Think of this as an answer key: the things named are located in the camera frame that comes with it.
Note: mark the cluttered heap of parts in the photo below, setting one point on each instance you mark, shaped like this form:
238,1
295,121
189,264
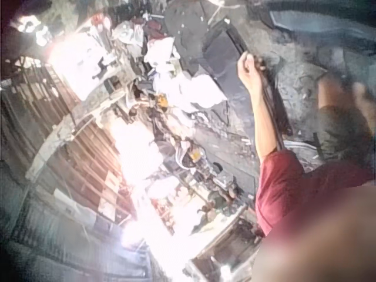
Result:
164,164

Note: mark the white plastic bag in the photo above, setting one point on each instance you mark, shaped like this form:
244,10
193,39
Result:
129,32

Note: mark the brown slatted metal grate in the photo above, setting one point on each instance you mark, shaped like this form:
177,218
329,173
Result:
73,152

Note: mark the person's legs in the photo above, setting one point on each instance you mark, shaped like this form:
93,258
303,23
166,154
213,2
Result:
343,132

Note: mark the small white crumpled cloth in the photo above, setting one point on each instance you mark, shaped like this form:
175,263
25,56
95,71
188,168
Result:
161,53

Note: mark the person's left fingers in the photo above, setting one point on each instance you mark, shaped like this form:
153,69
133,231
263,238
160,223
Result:
256,62

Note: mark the long black strip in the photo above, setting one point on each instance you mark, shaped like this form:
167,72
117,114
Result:
274,111

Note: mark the small yellow part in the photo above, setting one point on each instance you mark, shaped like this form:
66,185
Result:
161,101

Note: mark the black flat panel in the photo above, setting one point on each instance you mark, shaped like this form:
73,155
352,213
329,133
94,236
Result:
218,55

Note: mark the person's left hand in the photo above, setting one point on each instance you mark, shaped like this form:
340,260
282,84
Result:
249,72

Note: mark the yellow black part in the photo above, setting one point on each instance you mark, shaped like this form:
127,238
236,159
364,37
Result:
194,155

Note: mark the blue grey sheet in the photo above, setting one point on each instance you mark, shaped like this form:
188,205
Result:
320,26

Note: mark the large white crumpled cloth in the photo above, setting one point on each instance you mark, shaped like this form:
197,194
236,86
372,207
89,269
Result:
191,92

